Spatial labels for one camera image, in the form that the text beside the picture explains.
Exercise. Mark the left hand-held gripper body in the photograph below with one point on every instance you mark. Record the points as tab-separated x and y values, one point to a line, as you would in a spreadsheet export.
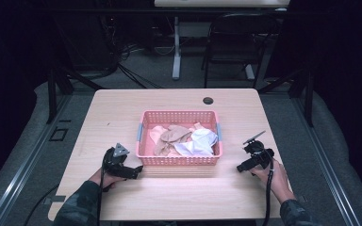
114	161

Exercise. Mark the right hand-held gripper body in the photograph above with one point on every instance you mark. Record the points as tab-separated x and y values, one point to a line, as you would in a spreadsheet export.
259	155

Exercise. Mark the person's left hand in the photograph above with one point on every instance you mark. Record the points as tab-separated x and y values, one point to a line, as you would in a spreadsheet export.
106	180

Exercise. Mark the person's right hand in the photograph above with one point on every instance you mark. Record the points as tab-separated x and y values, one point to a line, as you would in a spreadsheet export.
275	180

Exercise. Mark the light pink cloth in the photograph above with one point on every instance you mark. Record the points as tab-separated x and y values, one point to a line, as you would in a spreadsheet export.
156	133

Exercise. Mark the white cloth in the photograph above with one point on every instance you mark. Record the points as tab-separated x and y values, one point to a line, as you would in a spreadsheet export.
201	142

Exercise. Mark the beige cloth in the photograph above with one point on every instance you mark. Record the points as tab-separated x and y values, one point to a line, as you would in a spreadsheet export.
173	135

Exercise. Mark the pink plastic basket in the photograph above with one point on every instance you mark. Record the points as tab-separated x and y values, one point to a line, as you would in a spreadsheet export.
179	117

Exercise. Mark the short white desk foot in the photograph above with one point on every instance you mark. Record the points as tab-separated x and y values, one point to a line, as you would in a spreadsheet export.
250	71

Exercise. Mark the black folding chair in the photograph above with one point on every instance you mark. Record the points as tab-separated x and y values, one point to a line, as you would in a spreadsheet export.
257	40

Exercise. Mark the white desk leg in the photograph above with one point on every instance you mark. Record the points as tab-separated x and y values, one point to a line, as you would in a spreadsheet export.
176	50

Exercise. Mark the white desk top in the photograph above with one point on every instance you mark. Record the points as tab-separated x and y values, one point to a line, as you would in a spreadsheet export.
221	3

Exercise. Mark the black metal frame stand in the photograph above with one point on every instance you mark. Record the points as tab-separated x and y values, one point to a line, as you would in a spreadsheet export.
52	94
308	94

